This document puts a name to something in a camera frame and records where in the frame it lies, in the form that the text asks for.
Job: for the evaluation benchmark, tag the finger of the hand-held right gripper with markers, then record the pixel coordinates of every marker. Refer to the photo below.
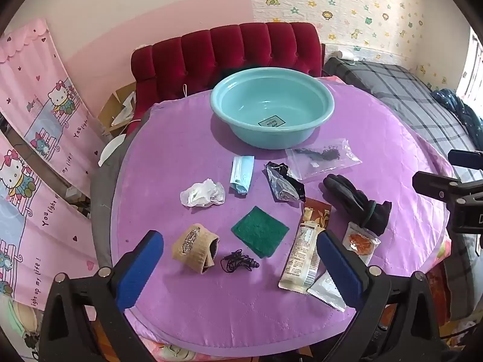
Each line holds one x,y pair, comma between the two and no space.
434,184
466,157

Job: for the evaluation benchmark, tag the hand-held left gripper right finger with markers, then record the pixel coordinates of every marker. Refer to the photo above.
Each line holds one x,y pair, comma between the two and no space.
339,271

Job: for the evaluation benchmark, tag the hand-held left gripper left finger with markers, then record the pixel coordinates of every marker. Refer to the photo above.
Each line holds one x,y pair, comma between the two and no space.
139,271

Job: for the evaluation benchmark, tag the orange printed white packet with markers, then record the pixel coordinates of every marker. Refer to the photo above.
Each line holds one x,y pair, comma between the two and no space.
360,243

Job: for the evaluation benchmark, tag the brown beige snack wrapper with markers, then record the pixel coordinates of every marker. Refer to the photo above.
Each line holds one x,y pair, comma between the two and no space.
302,256

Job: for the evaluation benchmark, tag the tan knitted cuff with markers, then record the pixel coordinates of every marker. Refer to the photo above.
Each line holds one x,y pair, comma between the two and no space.
192,247

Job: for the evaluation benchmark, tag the black glove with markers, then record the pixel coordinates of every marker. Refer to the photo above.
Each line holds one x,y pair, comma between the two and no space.
351,200

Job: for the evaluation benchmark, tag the green scouring pad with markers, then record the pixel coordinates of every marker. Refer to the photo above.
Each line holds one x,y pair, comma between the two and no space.
260,232

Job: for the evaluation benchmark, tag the black earphones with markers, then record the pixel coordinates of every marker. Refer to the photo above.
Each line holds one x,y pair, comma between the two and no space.
237,262

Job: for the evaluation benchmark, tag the white plastic bag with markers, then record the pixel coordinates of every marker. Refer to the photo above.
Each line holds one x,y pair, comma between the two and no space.
202,193

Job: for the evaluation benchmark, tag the silver black foil packet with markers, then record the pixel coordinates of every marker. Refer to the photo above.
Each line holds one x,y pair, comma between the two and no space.
283,184

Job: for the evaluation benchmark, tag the clear zip bag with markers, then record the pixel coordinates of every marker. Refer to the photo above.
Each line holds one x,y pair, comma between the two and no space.
324,158

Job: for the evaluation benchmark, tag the blue face mask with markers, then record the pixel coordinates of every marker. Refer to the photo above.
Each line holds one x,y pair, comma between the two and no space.
241,175

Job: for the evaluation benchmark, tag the teal plastic basin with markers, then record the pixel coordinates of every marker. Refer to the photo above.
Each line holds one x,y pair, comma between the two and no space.
245,120

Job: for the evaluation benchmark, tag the blue floral cloth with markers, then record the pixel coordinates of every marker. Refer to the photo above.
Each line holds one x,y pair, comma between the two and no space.
458,109

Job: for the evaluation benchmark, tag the grey table underlay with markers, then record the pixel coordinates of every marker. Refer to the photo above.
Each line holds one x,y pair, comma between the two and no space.
103,203

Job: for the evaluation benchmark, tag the grey plaid bed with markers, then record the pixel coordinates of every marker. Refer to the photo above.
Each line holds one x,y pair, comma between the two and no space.
407,94

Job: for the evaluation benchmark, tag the window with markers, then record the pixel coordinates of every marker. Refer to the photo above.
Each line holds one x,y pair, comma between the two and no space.
471,64

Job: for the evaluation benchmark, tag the purple quilted mat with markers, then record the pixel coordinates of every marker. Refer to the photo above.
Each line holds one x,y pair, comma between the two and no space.
226,309

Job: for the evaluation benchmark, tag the pink cartoon curtain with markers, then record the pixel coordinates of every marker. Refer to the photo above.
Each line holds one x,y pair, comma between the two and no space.
45,94
34,241

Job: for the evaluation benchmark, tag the white colander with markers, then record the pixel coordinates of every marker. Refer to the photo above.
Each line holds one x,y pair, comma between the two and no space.
111,149

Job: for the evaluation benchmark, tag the white paper roll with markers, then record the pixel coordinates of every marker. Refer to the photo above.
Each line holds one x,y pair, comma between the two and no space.
345,55

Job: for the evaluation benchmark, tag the cardboard box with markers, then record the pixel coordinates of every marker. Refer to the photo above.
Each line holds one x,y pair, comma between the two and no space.
113,101

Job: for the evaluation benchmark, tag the red velvet sofa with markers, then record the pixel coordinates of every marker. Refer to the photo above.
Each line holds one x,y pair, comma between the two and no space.
226,45

